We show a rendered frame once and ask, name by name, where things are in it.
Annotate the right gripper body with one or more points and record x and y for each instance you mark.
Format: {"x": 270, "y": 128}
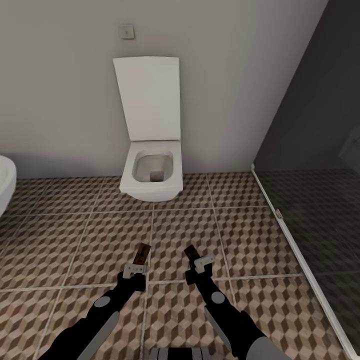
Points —
{"x": 192, "y": 277}

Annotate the mousetrap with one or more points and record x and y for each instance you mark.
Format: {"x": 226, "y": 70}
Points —
{"x": 192, "y": 254}
{"x": 142, "y": 254}

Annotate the shower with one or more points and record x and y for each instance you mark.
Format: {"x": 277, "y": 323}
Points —
{"x": 349, "y": 350}

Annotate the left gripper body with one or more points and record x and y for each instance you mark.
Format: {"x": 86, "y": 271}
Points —
{"x": 135, "y": 283}

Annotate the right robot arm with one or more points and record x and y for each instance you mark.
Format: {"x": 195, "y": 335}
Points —
{"x": 237, "y": 329}

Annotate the hook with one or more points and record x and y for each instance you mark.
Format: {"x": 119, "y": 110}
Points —
{"x": 126, "y": 31}

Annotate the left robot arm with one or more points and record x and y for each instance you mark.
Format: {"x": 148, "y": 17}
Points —
{"x": 82, "y": 341}

